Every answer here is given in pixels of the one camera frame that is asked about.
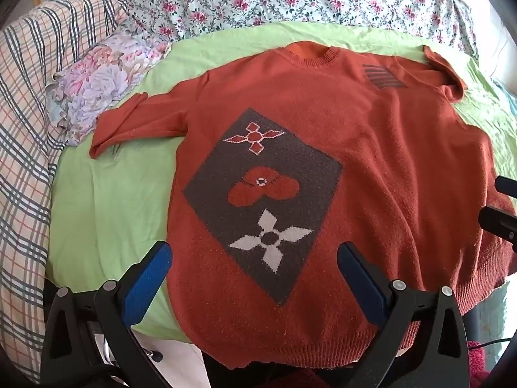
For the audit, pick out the light green bed sheet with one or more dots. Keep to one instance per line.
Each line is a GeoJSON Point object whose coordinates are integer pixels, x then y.
{"type": "Point", "coordinates": [109, 194]}

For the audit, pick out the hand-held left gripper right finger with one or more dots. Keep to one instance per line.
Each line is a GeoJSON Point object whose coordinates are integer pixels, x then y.
{"type": "Point", "coordinates": [363, 279]}

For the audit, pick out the pastel floral pillow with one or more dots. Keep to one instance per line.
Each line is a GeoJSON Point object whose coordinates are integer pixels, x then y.
{"type": "Point", "coordinates": [101, 81]}

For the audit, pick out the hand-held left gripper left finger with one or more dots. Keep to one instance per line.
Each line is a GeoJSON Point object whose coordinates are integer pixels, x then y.
{"type": "Point", "coordinates": [149, 275]}

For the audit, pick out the orange knit sweater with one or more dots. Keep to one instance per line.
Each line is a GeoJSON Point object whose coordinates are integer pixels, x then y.
{"type": "Point", "coordinates": [375, 137]}

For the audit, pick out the dark red knit cloth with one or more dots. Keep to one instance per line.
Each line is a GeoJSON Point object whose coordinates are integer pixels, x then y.
{"type": "Point", "coordinates": [490, 365]}

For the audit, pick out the plaid blanket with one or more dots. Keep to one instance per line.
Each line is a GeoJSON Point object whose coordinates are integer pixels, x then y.
{"type": "Point", "coordinates": [28, 129]}

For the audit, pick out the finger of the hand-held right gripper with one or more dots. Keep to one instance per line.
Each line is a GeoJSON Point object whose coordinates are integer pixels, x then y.
{"type": "Point", "coordinates": [499, 220]}
{"type": "Point", "coordinates": [507, 186]}

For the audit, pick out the light blue cloth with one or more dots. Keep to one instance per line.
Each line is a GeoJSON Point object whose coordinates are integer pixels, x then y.
{"type": "Point", "coordinates": [486, 315]}

